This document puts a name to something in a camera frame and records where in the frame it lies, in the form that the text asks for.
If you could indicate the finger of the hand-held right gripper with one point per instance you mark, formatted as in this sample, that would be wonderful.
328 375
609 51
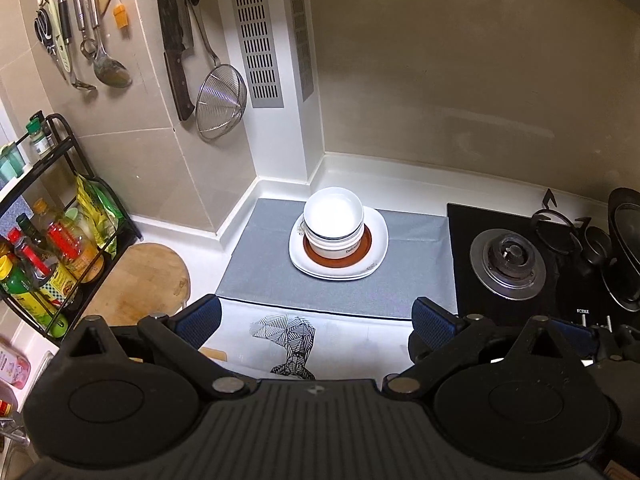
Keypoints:
577 339

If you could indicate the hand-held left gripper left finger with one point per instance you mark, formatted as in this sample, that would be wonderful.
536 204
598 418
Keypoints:
200 317

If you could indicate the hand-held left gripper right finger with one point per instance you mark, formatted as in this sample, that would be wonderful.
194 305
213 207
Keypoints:
432 320

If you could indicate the brown round plate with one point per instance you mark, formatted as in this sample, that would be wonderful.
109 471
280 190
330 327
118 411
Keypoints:
362 252

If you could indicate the white bowl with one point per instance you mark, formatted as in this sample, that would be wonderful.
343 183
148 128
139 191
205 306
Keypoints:
332 212

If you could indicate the black gas stove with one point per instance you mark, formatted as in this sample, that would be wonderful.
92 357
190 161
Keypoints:
465 285

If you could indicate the round wooden cutting board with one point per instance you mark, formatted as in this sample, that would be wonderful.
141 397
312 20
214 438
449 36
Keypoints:
145 285

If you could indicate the grey mat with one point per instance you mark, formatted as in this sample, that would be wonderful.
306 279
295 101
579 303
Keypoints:
260 270

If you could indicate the white cloth with geometric print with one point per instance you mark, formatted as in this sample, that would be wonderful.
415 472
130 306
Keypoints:
350 345

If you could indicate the stove burner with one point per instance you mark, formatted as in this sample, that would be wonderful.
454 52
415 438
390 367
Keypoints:
510 260

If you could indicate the black pan with glass lid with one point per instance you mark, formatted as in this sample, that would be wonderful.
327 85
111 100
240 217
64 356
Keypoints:
622 240

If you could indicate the black pot support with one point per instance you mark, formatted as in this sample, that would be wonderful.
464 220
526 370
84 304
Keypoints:
560 230

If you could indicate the cooking oil bottle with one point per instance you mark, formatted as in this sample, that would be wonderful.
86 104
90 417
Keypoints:
75 245

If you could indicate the yellow green snack packet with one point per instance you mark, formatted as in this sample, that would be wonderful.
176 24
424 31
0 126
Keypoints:
97 210

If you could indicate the red capped sauce bottle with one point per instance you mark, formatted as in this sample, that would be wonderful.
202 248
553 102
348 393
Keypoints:
32 260

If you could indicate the yellow capped green bottle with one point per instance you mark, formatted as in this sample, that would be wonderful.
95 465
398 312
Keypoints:
22 292

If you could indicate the dark glass bottle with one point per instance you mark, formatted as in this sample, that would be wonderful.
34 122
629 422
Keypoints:
27 232

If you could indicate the pink packet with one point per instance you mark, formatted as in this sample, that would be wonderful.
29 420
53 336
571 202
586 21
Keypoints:
12 362

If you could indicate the metal mesh strainer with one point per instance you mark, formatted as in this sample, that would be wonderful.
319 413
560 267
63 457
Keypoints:
220 100

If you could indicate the black metal rack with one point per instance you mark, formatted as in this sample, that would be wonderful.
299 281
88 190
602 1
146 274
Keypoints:
65 132

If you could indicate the green capped spice jar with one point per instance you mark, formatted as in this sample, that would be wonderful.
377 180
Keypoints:
39 137

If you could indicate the teal container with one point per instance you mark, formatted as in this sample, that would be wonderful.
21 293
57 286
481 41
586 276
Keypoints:
11 162

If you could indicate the metal ladle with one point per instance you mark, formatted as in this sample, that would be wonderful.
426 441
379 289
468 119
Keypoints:
111 70

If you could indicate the wide silver vent grille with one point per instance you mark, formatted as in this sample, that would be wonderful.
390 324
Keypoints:
256 45

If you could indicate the green peeler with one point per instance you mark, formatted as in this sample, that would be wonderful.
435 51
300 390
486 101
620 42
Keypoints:
61 47

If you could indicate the orange silicone brush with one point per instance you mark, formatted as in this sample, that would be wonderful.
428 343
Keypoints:
121 15

